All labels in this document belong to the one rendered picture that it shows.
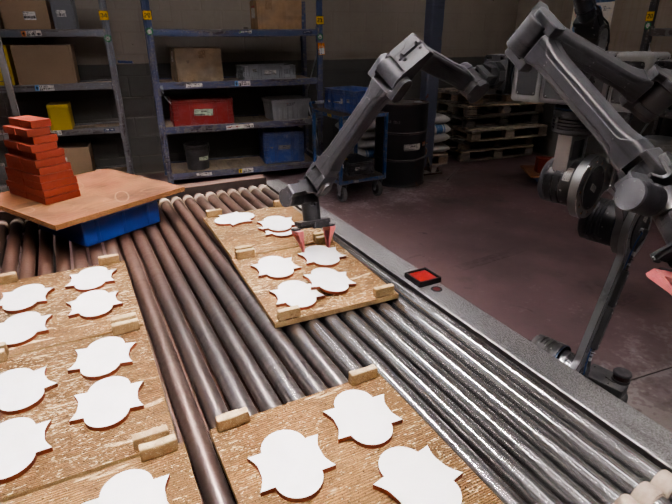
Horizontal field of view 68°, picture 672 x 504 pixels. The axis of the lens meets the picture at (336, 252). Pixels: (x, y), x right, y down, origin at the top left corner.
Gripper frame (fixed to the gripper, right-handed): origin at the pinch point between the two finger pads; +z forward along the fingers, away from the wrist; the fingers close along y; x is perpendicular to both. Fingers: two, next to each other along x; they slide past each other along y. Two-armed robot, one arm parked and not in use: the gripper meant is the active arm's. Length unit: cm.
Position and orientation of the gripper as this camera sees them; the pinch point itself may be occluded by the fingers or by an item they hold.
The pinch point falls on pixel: (315, 248)
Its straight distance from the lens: 158.0
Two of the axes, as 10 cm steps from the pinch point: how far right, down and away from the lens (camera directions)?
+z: 1.2, 9.8, 1.6
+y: 9.1, -1.7, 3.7
